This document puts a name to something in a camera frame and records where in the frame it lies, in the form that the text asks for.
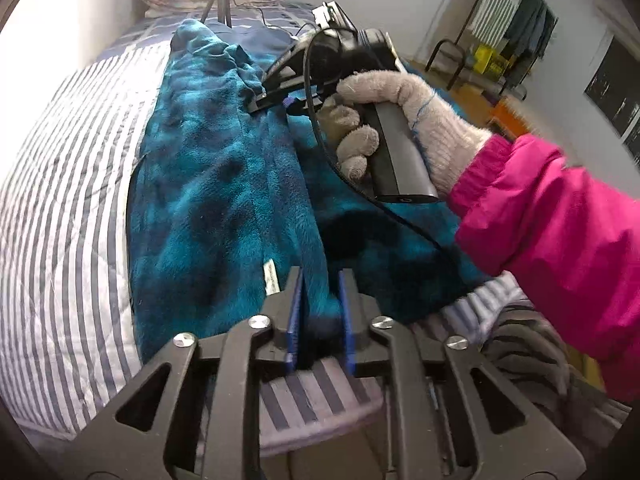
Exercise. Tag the grey white striped quilt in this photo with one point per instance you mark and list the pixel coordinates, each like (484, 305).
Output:
(65, 210)

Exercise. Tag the blue plaid bedsheet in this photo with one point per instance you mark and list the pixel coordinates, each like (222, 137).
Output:
(250, 16)

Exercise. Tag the person's right forearm pink sleeve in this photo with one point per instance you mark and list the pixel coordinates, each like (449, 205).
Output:
(550, 230)

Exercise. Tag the teal fleece garment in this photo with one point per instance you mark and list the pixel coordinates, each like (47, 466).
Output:
(210, 185)

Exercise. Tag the zebra striped clothing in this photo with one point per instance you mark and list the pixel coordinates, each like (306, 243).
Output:
(530, 355)

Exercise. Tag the yellow box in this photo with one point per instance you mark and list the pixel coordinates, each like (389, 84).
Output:
(487, 59)

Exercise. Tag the hanging dark clothes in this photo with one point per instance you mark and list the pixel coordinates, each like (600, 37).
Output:
(530, 25)

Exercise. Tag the person's right hand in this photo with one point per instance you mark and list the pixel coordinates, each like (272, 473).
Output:
(440, 125)

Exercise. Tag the orange box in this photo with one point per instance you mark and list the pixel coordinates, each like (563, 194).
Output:
(507, 115)

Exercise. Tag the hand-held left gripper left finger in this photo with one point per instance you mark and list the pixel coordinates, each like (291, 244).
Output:
(295, 320)

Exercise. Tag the black metal chair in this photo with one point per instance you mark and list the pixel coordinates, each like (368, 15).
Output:
(440, 45)

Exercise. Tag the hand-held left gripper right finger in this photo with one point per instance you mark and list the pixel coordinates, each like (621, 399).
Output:
(346, 320)

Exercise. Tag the black tripod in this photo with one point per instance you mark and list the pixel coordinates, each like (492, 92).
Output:
(226, 10)

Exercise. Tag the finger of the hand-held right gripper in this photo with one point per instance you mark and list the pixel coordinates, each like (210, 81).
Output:
(270, 101)

